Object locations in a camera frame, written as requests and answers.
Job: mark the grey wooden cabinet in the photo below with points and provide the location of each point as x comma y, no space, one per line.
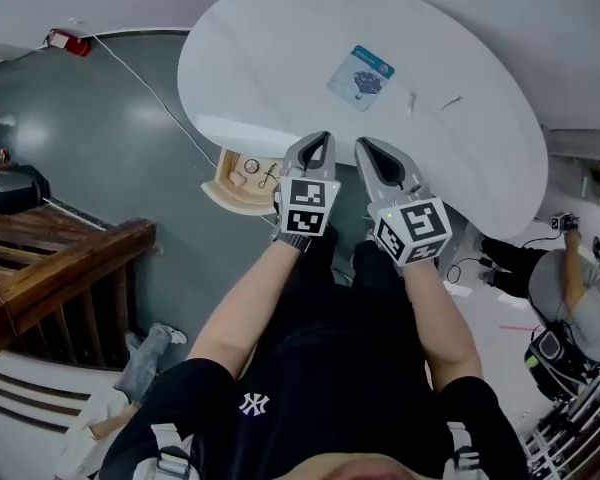
580,143

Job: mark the white kidney-shaped table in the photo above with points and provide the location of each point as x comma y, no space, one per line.
280,68

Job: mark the person's black t-shirt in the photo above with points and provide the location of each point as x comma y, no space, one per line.
330,408

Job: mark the black metal eyelash curler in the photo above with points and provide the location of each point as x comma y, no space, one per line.
268,175

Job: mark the person's left forearm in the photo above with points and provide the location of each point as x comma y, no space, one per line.
240,318

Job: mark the person's chin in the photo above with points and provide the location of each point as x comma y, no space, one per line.
360,468

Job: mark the blue product card packet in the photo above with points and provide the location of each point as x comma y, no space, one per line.
361,78

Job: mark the large wooden drawer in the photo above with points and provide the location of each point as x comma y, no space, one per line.
230,202

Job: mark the red fire extinguisher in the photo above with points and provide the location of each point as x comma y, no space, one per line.
70,43

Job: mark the person's black trousers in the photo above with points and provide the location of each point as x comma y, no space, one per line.
375,288

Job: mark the white stair steps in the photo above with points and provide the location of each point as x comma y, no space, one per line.
20,408

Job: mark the thin metal pin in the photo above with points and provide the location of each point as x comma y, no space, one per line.
451,103

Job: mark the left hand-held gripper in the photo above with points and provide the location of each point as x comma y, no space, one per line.
307,208

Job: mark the person's right forearm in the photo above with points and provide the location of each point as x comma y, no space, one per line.
440,328

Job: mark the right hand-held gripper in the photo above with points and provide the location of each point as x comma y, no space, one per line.
415,230

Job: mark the red floor tape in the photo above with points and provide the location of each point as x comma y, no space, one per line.
520,327

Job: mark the dark wrist watch band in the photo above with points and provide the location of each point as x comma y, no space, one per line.
292,242

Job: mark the brown wooden stair railing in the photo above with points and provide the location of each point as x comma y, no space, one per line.
55,268

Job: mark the black hard case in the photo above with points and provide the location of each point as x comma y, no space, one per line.
15,190

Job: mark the white storage rack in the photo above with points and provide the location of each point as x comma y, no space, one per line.
575,428

